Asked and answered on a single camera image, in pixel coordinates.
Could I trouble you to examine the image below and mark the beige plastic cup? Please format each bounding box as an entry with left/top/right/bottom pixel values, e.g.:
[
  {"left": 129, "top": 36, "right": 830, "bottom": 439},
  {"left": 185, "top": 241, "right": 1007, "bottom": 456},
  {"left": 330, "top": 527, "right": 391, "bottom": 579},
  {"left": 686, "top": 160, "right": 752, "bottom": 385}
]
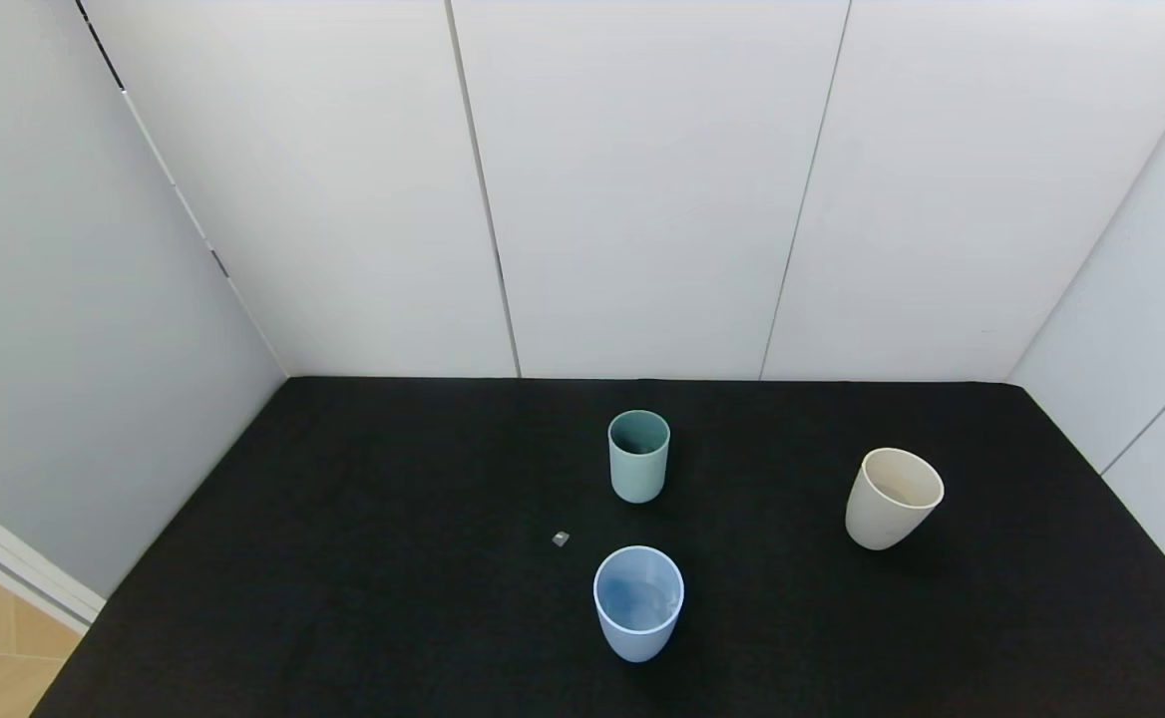
[{"left": 845, "top": 448, "right": 945, "bottom": 551}]

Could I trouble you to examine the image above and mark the teal green plastic cup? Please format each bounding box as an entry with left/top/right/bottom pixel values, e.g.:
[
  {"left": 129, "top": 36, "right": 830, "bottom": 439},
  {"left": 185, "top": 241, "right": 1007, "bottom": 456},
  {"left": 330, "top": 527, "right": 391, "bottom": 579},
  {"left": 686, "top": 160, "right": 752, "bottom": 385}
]
[{"left": 607, "top": 410, "right": 671, "bottom": 504}]

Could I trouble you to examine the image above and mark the light blue plastic cup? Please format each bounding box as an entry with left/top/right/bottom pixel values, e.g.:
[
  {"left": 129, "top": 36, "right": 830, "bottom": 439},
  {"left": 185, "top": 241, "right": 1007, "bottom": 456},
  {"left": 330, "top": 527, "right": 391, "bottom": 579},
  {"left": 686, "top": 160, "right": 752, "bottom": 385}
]
[{"left": 593, "top": 545, "right": 685, "bottom": 663}]

